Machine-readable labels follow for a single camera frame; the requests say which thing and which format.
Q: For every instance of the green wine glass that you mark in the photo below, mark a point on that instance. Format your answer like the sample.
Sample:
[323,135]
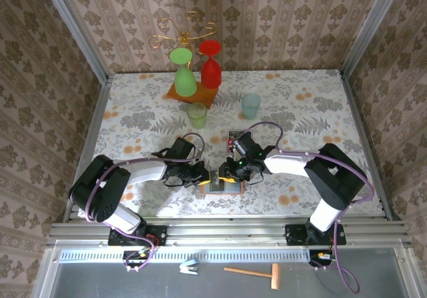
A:
[185,81]

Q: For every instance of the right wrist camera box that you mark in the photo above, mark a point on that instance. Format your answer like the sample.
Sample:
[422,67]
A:
[247,144]

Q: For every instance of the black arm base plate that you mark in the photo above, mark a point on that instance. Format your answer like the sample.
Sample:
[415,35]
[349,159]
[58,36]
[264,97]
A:
[158,234]
[295,236]

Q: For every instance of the red credit card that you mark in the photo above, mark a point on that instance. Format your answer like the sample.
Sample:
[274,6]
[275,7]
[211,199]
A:
[230,144]

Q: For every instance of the blue plastic cup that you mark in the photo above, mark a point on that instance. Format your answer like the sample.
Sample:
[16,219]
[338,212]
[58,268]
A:
[251,108]

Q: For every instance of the green plastic cup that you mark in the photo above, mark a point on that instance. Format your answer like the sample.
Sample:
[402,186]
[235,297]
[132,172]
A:
[197,116]

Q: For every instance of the clear acrylic box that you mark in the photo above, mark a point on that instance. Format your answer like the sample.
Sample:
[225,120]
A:
[233,133]

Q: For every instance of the aluminium frame post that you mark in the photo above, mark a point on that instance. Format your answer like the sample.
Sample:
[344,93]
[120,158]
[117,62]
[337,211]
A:
[77,28]
[370,28]

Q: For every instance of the tan leather card holder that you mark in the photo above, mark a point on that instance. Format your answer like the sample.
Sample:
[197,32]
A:
[233,188]

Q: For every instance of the blue stapler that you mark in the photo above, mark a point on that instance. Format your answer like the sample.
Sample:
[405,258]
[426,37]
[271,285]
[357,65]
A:
[189,267]

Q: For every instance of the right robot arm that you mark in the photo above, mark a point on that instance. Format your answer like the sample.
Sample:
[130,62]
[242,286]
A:
[333,178]

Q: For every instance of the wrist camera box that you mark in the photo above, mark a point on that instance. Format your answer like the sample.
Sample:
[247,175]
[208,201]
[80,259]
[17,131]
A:
[247,144]
[183,148]

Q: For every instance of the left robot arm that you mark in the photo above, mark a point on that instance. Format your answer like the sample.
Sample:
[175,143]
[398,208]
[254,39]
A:
[96,191]

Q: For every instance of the floral tablecloth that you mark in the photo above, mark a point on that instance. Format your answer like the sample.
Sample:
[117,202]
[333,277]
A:
[140,94]

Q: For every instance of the red wine glass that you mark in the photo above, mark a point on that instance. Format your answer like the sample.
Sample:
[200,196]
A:
[210,71]

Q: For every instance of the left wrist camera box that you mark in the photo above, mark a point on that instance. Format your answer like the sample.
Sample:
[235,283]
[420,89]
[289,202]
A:
[183,148]

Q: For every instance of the grey metal shelf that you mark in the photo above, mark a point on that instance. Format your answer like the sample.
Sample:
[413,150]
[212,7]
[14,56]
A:
[100,283]

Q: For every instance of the aluminium side rail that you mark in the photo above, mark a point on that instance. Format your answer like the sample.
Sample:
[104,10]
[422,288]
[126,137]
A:
[95,118]
[357,111]

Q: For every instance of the wooden mallet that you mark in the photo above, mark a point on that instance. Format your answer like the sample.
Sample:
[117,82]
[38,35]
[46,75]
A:
[275,276]

